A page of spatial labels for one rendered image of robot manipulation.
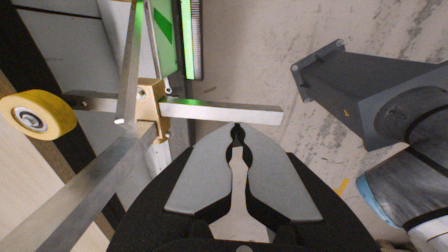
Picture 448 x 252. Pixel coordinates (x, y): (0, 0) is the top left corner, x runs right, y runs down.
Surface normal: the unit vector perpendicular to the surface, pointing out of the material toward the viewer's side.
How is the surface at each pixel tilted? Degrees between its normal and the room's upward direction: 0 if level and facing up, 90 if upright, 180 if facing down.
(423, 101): 70
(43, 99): 90
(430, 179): 55
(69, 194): 90
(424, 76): 0
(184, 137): 0
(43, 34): 90
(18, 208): 0
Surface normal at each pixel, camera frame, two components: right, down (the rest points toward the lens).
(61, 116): 1.00, -0.01
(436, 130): -0.97, -0.25
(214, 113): -0.06, 0.52
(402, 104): -0.79, -0.30
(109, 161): 0.06, -0.85
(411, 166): -0.86, -0.42
